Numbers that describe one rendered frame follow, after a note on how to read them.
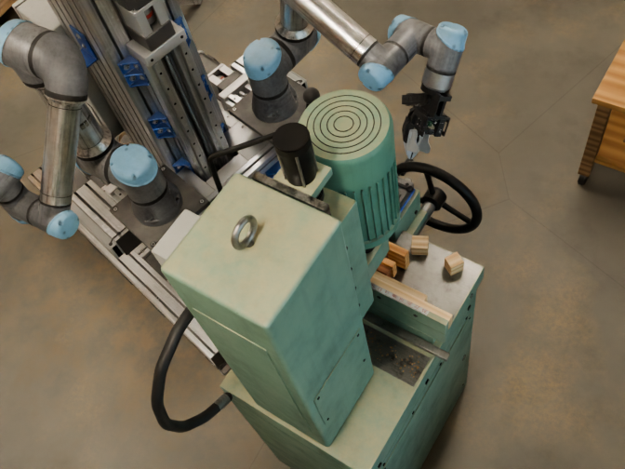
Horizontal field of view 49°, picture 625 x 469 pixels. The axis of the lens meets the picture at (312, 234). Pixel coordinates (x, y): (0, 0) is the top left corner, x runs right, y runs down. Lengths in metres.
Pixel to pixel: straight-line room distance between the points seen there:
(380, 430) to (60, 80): 1.09
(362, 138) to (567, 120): 2.09
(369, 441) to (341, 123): 0.80
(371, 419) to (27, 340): 1.78
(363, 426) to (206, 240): 0.75
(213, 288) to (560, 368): 1.77
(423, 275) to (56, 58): 1.00
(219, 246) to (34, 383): 1.96
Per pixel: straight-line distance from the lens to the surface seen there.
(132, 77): 2.00
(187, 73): 2.02
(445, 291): 1.74
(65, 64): 1.69
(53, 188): 1.77
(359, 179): 1.24
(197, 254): 1.14
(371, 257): 1.59
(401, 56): 1.73
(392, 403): 1.74
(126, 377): 2.85
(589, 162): 2.91
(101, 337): 2.97
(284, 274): 1.08
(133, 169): 1.94
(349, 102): 1.29
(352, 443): 1.72
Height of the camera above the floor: 2.46
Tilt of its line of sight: 58 degrees down
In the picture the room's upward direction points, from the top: 16 degrees counter-clockwise
